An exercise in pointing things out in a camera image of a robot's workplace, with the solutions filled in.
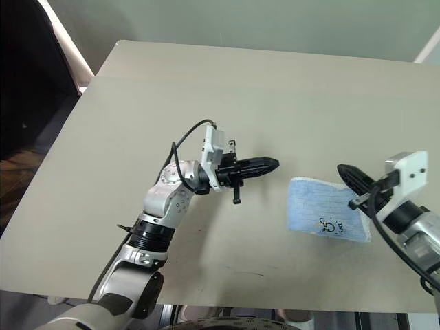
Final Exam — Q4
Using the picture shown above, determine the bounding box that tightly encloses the black table frame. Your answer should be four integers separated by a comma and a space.
161, 304, 412, 330

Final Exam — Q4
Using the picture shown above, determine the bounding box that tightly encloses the dark dotted round disc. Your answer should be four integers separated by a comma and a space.
168, 316, 288, 330

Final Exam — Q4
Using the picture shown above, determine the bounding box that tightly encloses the white frame strip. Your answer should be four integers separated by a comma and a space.
413, 27, 440, 65

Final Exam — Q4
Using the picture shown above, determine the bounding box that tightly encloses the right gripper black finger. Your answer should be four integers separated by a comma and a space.
338, 164, 380, 190
337, 168, 374, 201

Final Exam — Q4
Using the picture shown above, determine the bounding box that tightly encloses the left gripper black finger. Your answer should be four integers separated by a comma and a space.
241, 164, 281, 180
240, 156, 281, 171

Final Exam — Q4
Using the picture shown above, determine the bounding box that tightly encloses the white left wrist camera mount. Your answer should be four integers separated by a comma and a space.
200, 125, 228, 192

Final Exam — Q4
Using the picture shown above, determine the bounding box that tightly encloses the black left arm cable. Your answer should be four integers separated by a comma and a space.
87, 119, 216, 303

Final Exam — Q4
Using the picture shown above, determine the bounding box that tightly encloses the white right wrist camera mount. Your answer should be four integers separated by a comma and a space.
373, 150, 430, 223

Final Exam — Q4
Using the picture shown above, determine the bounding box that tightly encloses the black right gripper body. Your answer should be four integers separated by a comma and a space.
348, 170, 402, 221

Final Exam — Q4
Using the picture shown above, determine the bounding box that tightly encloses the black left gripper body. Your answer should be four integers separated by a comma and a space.
215, 139, 247, 206

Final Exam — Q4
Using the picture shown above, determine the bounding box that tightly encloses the light blue towel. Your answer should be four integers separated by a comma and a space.
287, 176, 374, 244

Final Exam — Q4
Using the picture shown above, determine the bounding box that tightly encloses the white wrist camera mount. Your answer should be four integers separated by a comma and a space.
200, 125, 228, 192
373, 150, 430, 223

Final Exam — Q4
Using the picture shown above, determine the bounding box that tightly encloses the grey rounded shape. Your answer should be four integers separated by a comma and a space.
276, 309, 314, 326
180, 305, 216, 322

